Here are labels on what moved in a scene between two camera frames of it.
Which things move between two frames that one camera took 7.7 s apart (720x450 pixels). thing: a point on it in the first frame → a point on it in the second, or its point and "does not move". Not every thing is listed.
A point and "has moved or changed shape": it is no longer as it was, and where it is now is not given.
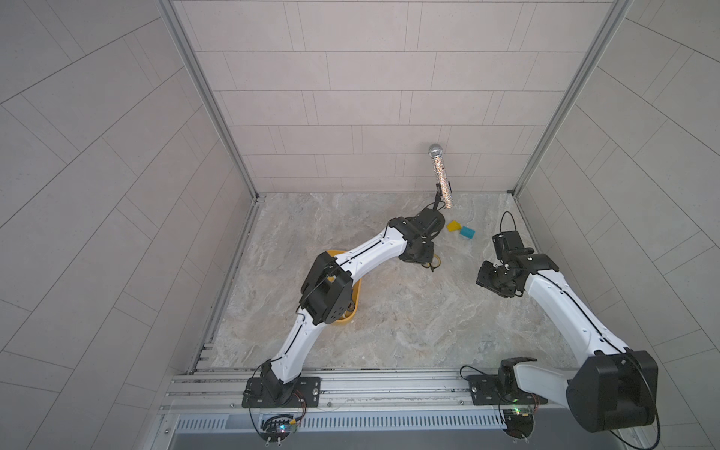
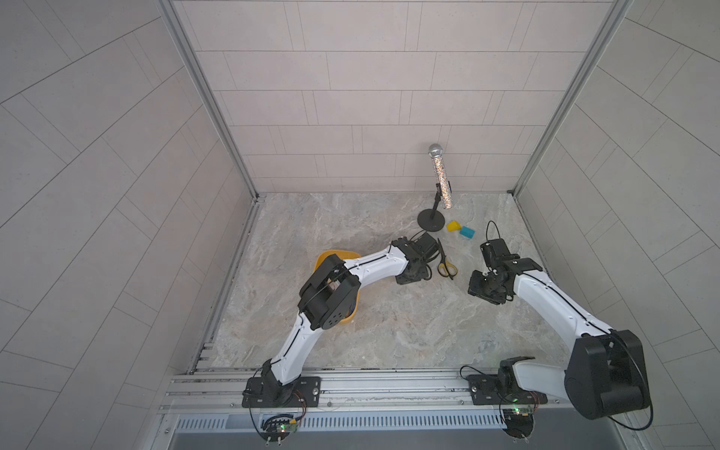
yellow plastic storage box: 355,294 does not move
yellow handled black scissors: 429,265 has moved or changed shape
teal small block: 467,232 does not move
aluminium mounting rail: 350,392 does not move
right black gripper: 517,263 → 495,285
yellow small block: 454,226 does not move
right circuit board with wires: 519,422 does not move
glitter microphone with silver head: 435,151 does not move
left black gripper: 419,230 → 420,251
